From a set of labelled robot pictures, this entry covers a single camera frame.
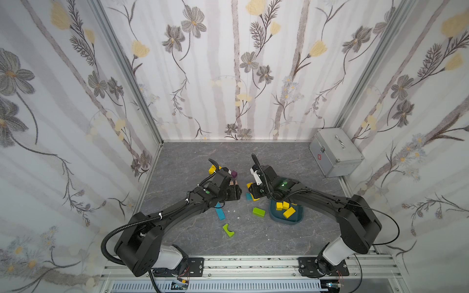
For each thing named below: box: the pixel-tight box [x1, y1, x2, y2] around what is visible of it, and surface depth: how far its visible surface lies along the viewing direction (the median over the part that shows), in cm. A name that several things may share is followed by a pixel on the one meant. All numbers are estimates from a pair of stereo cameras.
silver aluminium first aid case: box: [309, 127, 365, 178], surface depth 100 cm
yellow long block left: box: [282, 206, 297, 219], surface depth 90 cm
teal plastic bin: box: [269, 199, 305, 225], surface depth 89 cm
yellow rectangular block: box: [275, 202, 283, 211], surface depth 90 cm
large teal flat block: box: [214, 201, 226, 221], surface depth 90 cm
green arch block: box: [222, 223, 235, 237], surface depth 84 cm
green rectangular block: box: [252, 206, 266, 218], surface depth 89 cm
